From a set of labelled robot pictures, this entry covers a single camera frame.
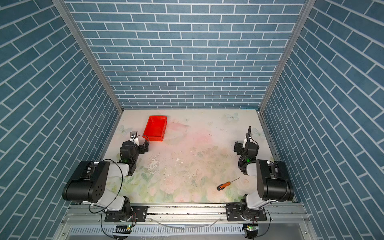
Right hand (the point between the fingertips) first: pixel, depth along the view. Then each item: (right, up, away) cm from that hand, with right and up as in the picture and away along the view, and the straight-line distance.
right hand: (245, 140), depth 94 cm
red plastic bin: (-60, +7, +8) cm, 61 cm away
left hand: (-68, +1, -1) cm, 68 cm away
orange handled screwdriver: (-17, -24, -13) cm, 32 cm away
